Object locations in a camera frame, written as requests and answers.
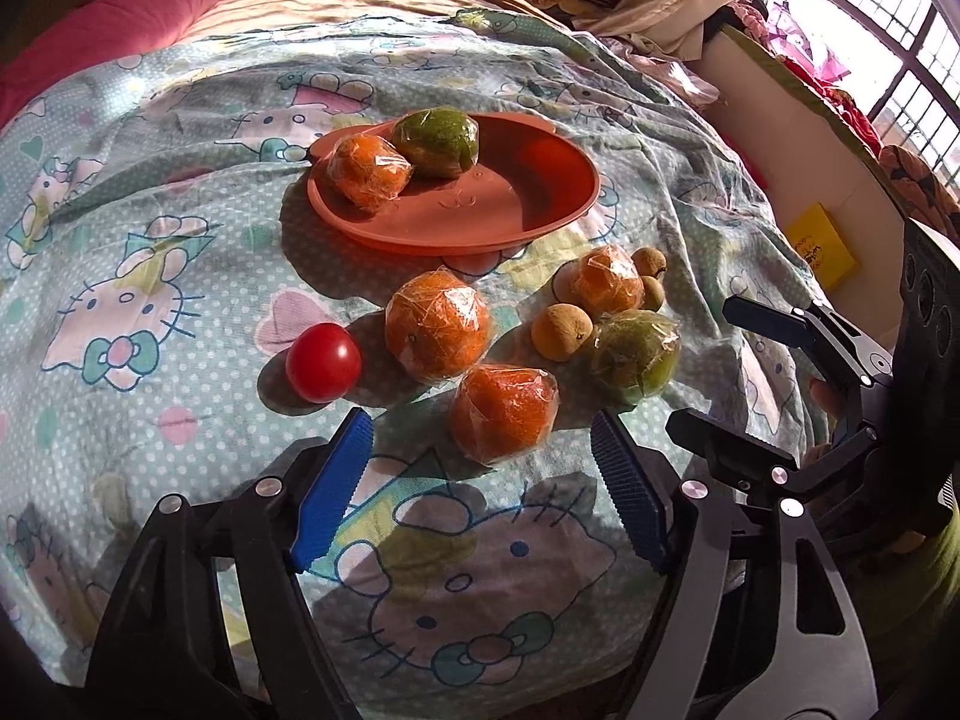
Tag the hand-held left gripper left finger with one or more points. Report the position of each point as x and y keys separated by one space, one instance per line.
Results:
x=330 y=491

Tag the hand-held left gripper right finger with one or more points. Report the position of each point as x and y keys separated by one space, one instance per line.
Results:
x=630 y=499

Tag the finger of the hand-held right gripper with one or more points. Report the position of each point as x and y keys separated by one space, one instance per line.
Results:
x=720 y=441
x=765 y=322

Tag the brown longan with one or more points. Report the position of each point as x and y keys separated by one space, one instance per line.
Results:
x=562 y=331
x=654 y=294
x=649 y=261
x=561 y=286

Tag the large green citrus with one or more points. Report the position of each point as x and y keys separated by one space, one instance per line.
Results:
x=634 y=358

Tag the red tomato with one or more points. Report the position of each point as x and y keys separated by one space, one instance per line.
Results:
x=322 y=362

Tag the large orange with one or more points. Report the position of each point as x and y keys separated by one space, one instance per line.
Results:
x=439 y=324

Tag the orange plastic plate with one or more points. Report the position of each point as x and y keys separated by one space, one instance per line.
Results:
x=510 y=187

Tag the person's right forearm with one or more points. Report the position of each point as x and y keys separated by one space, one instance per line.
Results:
x=922 y=600

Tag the person's right hand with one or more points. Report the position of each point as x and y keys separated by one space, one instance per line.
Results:
x=826 y=397

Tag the yellow box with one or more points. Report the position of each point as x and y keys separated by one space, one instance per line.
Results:
x=821 y=246

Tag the pink patterned cloth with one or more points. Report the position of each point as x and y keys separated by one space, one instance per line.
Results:
x=667 y=71

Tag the pink clothes on sill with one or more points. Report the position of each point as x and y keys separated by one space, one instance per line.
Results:
x=802 y=45

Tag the cartoon cat printed blanket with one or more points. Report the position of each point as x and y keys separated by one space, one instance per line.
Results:
x=150 y=240

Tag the small wrapped orange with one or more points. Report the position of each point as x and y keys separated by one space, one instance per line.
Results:
x=367 y=172

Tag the barred window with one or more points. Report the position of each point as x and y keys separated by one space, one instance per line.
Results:
x=855 y=7

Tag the small wrapped green citrus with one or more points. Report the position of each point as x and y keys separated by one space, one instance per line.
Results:
x=435 y=141

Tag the pink quilt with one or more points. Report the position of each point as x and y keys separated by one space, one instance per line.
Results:
x=112 y=22

